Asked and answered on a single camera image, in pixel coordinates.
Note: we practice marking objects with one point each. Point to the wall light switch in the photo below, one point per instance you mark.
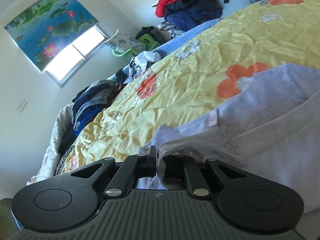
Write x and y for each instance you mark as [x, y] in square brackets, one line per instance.
[21, 106]

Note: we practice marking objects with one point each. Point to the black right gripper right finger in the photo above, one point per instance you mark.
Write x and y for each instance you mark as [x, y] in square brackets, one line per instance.
[171, 166]

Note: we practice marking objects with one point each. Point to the folded dark clothes stack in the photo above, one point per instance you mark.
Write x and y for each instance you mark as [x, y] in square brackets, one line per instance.
[85, 107]

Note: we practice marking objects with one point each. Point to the green plastic chair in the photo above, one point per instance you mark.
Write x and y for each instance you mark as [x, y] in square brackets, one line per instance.
[147, 39]

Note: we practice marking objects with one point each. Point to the white text print quilt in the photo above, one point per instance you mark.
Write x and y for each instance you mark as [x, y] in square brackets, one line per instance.
[52, 157]

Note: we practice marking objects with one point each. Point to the lavender small garment with lace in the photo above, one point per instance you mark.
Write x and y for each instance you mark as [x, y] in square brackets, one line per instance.
[270, 129]

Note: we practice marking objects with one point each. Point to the navy blue quilted jacket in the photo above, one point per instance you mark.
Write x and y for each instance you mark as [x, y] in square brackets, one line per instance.
[187, 14]

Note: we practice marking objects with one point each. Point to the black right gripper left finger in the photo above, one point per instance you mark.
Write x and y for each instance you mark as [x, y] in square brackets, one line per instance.
[147, 163]

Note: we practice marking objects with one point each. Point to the lotus print roller blind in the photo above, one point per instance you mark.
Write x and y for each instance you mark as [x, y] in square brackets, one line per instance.
[49, 26]

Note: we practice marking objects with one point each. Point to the yellow carrot print bedsheet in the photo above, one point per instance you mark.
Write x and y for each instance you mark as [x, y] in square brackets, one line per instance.
[177, 90]

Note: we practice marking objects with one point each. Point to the black white printed bag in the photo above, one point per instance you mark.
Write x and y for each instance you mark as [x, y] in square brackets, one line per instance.
[139, 64]

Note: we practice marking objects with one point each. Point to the bright window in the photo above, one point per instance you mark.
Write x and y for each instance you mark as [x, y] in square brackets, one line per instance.
[69, 60]

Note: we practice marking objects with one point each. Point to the light blue knitted blanket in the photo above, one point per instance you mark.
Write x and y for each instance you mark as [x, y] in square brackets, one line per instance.
[170, 46]

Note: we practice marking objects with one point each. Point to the white floral pillow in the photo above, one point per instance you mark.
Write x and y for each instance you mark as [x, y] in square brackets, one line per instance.
[123, 44]

